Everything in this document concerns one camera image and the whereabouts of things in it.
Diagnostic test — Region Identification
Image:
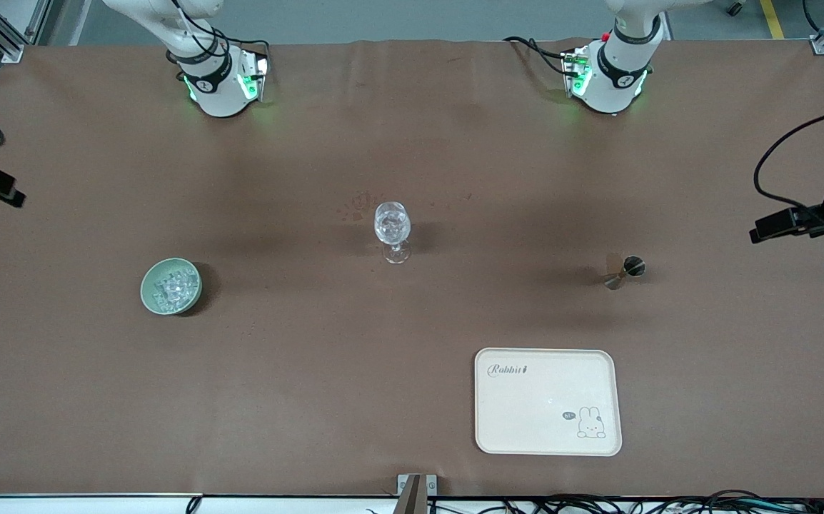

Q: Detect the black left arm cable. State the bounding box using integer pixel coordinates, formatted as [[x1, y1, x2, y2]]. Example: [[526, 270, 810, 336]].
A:
[[753, 102, 824, 209]]

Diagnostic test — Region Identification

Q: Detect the cream rabbit print tray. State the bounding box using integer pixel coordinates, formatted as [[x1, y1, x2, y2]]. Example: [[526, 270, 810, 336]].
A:
[[474, 347, 623, 458]]

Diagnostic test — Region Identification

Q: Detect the brown table mat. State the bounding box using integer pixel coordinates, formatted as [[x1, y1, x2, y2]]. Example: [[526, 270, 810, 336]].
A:
[[0, 37, 824, 498]]

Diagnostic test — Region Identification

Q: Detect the clear stemmed wine glass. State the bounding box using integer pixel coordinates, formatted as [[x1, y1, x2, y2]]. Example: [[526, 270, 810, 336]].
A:
[[373, 201, 412, 265]]

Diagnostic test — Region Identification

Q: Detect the steel double jigger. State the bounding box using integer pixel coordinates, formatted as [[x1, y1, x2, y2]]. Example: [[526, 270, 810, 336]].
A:
[[603, 256, 647, 291]]

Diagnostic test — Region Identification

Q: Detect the grey metal camera pole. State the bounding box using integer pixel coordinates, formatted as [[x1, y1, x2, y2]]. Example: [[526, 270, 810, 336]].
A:
[[398, 476, 427, 514]]

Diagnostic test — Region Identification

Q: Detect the black left base cable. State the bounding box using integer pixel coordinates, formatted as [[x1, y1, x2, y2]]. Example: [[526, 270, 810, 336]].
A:
[[503, 36, 574, 76]]

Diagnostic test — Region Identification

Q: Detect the black right base cable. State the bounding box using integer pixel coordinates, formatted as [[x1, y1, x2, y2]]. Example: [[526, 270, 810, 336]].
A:
[[166, 0, 271, 69]]

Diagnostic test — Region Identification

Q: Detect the black base cable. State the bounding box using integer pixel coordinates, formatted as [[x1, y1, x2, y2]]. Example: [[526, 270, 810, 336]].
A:
[[166, 0, 271, 69], [503, 36, 574, 76]]

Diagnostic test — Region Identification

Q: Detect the grey metal mounting bracket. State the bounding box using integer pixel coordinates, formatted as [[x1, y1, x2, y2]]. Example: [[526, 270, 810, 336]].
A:
[[396, 473, 438, 497]]

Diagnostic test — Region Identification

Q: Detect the green ceramic bowl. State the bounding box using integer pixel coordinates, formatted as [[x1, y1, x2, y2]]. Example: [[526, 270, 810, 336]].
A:
[[140, 257, 204, 316]]

